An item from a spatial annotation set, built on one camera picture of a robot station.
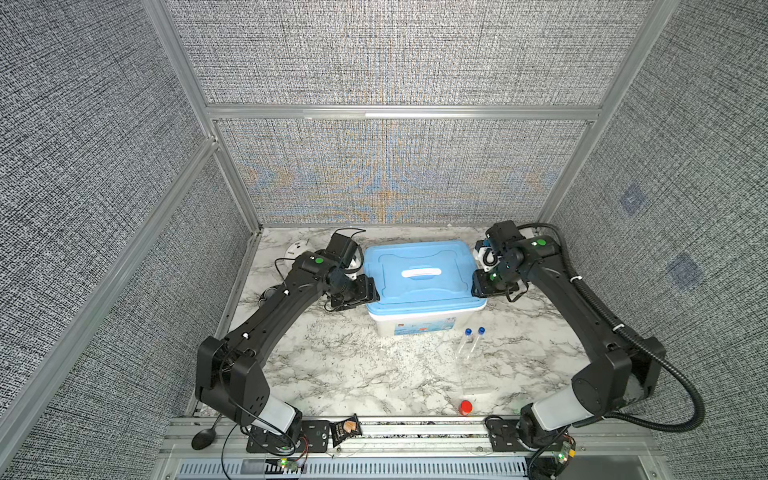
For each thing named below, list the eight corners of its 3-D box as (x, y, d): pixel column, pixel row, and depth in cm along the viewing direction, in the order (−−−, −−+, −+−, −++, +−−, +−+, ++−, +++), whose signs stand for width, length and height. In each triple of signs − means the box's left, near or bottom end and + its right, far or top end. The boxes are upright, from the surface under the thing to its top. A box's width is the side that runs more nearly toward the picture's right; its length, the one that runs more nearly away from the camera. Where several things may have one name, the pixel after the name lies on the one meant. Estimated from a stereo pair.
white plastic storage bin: (373, 346, 91) (371, 320, 78) (372, 337, 93) (371, 310, 79) (468, 338, 92) (482, 311, 79) (466, 330, 94) (479, 302, 81)
